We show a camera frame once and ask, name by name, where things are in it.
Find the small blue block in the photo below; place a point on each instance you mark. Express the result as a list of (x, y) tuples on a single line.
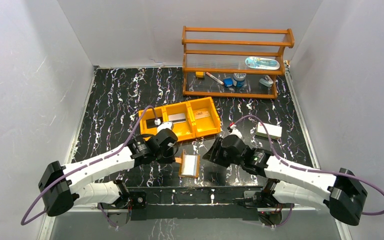
[(228, 82)]

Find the orange three-compartment plastic bin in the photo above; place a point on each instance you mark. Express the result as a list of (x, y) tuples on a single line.
[(191, 119)]

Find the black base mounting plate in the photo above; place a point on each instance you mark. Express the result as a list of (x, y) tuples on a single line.
[(209, 202)]

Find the white rectangular box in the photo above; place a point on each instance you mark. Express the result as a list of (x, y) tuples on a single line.
[(274, 131)]

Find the small yellow block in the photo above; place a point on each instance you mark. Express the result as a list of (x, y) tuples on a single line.
[(200, 74)]

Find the orange leather card holder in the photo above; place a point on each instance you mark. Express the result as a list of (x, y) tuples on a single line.
[(189, 165)]

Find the aluminium frame rail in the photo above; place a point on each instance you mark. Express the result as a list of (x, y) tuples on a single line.
[(87, 222)]

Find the grey card in bin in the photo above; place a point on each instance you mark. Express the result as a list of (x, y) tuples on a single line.
[(177, 118)]

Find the orange wooden shelf rack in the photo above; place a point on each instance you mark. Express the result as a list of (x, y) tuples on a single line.
[(222, 52)]

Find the grey white stapler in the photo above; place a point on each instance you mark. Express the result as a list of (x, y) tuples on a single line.
[(266, 81)]

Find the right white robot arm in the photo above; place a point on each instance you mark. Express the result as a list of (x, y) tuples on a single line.
[(340, 194)]

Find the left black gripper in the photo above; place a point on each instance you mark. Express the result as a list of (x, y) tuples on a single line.
[(168, 153)]

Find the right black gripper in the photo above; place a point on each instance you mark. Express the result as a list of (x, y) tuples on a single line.
[(210, 154)]

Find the brown card in bin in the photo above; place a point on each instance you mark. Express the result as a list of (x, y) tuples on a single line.
[(201, 114)]

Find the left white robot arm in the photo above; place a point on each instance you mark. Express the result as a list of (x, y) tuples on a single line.
[(65, 186)]

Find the red white marker pen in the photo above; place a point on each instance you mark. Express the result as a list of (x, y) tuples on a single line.
[(214, 78)]

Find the blister pack on shelf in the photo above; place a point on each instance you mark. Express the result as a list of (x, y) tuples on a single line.
[(261, 63)]

